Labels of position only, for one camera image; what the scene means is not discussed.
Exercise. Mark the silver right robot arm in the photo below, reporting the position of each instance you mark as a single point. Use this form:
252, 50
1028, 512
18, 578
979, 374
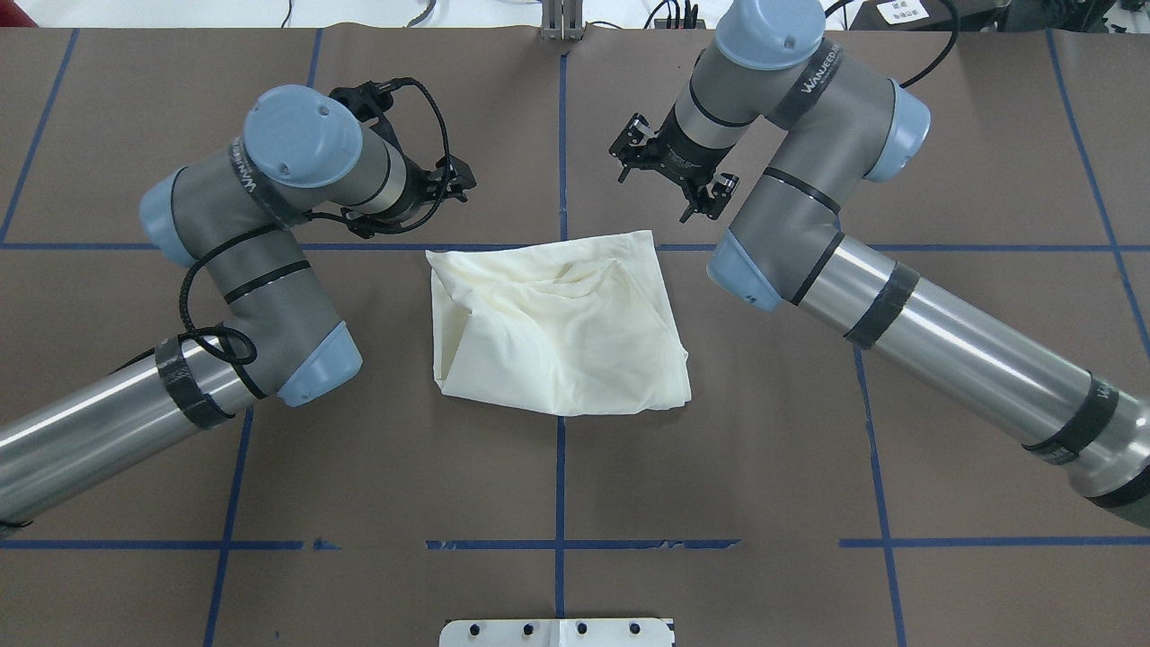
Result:
980, 241

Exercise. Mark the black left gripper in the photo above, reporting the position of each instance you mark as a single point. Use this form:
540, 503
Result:
414, 184

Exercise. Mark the cream long-sleeve cat shirt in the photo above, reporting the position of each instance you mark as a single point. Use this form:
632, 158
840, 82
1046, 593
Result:
582, 327

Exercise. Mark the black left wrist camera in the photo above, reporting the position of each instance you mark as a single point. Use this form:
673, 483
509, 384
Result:
370, 101

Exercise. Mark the grey aluminium frame post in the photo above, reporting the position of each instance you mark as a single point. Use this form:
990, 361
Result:
562, 20

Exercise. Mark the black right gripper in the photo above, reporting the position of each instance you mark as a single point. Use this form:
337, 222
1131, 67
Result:
685, 155

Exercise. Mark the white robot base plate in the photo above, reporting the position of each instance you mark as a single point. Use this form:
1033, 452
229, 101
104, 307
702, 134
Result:
602, 631

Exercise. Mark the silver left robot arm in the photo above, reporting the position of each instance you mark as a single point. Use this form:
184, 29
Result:
256, 320

